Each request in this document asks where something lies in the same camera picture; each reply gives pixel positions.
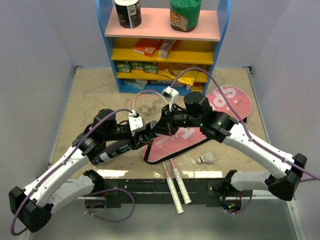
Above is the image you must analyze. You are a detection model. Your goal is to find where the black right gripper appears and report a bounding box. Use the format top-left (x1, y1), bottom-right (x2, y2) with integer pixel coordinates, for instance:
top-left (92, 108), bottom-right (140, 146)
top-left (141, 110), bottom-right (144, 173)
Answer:
top-left (152, 102), bottom-right (203, 136)

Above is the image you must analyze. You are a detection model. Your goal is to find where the black shuttlecock tube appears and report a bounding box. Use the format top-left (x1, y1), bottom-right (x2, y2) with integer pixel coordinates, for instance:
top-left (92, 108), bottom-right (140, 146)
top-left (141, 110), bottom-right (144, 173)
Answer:
top-left (88, 123), bottom-right (135, 166)

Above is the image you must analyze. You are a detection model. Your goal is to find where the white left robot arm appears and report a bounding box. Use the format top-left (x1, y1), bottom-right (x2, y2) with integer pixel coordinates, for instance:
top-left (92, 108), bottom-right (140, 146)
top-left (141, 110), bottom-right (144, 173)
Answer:
top-left (8, 106), bottom-right (161, 236)

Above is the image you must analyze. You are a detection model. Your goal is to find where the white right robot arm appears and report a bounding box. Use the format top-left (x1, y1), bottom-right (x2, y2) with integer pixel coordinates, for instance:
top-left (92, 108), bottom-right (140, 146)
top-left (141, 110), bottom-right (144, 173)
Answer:
top-left (151, 92), bottom-right (307, 201)

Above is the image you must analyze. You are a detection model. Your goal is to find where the pink badminton racket lower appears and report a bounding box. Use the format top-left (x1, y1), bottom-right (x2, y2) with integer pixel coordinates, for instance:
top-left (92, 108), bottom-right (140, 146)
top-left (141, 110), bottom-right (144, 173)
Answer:
top-left (128, 98), bottom-right (185, 215)

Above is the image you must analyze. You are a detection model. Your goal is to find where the pink badminton racket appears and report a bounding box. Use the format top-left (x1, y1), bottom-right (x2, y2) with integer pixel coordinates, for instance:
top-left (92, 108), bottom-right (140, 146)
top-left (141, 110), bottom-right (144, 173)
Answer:
top-left (130, 90), bottom-right (192, 205)
top-left (128, 98), bottom-right (185, 215)

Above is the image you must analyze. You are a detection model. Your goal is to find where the pink badminton racket upper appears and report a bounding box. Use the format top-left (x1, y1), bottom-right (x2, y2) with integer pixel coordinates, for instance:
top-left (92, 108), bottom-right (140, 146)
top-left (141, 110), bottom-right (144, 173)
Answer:
top-left (130, 90), bottom-right (192, 205)

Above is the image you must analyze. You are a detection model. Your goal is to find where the teal tissue pack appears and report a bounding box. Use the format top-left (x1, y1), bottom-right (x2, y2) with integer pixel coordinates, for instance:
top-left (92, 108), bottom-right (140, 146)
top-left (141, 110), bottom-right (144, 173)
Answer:
top-left (122, 79), bottom-right (148, 91)

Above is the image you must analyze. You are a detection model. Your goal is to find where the yellow snack bag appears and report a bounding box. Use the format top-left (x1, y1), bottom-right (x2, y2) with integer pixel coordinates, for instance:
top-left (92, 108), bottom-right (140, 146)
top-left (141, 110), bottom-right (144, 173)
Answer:
top-left (162, 68), bottom-right (199, 86)

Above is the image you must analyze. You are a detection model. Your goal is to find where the white shuttlecock front right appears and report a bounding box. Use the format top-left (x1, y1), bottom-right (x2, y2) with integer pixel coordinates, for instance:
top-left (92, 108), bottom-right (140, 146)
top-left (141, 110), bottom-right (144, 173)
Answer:
top-left (196, 151), bottom-right (215, 164)

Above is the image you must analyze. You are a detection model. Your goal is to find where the green box right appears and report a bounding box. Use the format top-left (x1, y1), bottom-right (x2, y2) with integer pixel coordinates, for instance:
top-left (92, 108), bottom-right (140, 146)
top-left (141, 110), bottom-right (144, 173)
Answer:
top-left (143, 62), bottom-right (159, 75)

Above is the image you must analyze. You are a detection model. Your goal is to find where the green box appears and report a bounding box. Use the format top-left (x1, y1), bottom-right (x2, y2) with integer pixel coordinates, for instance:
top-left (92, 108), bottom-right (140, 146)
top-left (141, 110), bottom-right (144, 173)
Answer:
top-left (143, 62), bottom-right (159, 75)
top-left (130, 61), bottom-right (144, 71)
top-left (115, 60), bottom-right (132, 73)

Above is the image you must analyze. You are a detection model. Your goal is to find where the green box middle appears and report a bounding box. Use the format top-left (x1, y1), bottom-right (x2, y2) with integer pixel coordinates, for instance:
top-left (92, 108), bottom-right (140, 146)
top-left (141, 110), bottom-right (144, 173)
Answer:
top-left (130, 61), bottom-right (144, 71)

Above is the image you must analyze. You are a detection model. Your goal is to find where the pink sport racket bag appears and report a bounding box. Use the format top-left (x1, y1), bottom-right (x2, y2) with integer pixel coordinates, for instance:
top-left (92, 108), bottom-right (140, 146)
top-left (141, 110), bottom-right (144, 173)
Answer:
top-left (141, 85), bottom-right (253, 165)

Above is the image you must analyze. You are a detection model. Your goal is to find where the blue shelf unit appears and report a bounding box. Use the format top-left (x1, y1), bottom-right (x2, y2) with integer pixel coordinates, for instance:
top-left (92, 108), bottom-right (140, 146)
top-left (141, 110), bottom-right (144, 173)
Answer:
top-left (96, 0), bottom-right (232, 95)

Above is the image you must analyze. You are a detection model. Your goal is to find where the green box left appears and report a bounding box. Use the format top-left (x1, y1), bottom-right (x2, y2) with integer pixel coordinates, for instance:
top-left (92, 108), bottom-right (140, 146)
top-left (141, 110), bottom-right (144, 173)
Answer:
top-left (115, 60), bottom-right (132, 73)

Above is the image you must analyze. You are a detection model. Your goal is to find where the brown snack packet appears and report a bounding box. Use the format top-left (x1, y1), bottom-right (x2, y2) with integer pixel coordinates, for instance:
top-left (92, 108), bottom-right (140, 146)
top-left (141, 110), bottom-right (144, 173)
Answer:
top-left (157, 39), bottom-right (177, 60)

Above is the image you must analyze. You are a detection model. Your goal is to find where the orange box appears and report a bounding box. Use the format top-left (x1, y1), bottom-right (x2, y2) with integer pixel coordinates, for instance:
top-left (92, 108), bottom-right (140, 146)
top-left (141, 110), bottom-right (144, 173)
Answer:
top-left (132, 38), bottom-right (162, 57)

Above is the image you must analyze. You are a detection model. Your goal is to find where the green wrapped jar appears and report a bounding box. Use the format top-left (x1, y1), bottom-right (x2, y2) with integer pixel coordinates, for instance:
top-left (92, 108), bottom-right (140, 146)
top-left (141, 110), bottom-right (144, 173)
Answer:
top-left (170, 0), bottom-right (202, 32)

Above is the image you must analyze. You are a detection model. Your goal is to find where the black white can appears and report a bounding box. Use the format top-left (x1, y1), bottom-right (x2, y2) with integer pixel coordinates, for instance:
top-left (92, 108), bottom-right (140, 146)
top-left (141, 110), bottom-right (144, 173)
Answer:
top-left (114, 0), bottom-right (142, 29)

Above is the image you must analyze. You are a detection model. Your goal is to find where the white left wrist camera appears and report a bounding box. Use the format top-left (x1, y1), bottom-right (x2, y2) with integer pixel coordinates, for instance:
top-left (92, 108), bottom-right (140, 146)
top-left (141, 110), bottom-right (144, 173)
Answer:
top-left (128, 110), bottom-right (146, 135)

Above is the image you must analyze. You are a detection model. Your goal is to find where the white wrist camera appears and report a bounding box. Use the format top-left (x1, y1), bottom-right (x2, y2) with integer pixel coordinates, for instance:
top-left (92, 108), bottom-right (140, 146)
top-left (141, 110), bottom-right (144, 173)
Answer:
top-left (128, 110), bottom-right (146, 135)
top-left (161, 86), bottom-right (179, 105)

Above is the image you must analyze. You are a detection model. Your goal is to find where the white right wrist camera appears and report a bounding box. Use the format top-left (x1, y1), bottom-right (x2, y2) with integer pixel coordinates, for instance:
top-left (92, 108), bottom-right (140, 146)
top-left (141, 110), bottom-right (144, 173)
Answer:
top-left (161, 86), bottom-right (179, 105)

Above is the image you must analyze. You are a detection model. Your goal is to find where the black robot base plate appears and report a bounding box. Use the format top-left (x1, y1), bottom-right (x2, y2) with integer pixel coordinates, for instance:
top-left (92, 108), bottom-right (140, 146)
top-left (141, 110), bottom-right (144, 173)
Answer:
top-left (92, 178), bottom-right (252, 208)

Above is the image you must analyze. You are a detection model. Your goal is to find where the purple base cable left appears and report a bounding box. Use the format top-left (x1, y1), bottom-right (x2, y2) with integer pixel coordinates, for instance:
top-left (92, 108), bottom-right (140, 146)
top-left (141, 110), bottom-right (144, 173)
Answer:
top-left (84, 187), bottom-right (136, 222)

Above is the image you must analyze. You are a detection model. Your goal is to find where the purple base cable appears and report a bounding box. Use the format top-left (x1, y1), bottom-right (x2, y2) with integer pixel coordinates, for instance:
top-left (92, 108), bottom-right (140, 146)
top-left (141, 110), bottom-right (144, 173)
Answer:
top-left (223, 191), bottom-right (254, 215)
top-left (84, 187), bottom-right (136, 222)

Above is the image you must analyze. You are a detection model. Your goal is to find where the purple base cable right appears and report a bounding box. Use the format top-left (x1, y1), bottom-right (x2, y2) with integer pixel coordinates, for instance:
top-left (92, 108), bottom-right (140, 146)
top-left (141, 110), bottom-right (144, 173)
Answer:
top-left (223, 191), bottom-right (254, 215)

